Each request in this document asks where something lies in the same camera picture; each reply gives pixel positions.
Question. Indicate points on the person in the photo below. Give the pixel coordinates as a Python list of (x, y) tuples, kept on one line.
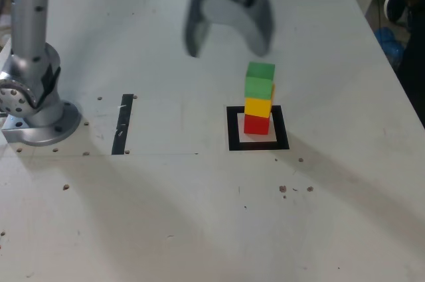
[(413, 73)]

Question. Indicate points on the blue plastic bag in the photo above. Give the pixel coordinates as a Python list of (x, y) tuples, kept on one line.
[(388, 44)]

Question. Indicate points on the black tape square outline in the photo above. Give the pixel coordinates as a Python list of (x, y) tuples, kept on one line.
[(232, 129)]

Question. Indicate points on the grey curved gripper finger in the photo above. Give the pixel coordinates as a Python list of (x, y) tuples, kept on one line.
[(194, 30), (259, 30)]

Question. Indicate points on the yellow cube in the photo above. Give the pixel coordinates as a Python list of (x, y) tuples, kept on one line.
[(257, 107)]

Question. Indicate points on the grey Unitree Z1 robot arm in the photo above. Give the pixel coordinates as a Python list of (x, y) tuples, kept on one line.
[(30, 63)]

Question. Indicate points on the green cube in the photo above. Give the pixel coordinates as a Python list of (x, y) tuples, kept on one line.
[(259, 86)]

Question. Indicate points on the red cube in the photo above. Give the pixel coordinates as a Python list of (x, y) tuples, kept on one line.
[(256, 126)]

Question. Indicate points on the black tape strip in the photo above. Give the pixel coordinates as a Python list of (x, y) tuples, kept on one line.
[(122, 122)]

